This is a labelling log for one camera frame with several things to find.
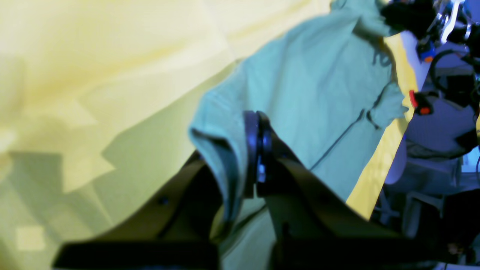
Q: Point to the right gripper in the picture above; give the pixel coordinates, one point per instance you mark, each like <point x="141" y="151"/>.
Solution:
<point x="414" y="16"/>

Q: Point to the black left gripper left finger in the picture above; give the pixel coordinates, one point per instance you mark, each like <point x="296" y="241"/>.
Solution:
<point x="181" y="225"/>

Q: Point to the green T-shirt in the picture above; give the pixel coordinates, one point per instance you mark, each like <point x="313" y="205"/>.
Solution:
<point x="328" y="88"/>

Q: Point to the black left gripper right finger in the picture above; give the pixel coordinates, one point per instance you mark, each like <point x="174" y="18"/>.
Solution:
<point x="315" y="229"/>

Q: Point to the yellow table cloth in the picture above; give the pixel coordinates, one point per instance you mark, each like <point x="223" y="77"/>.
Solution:
<point x="96" y="99"/>

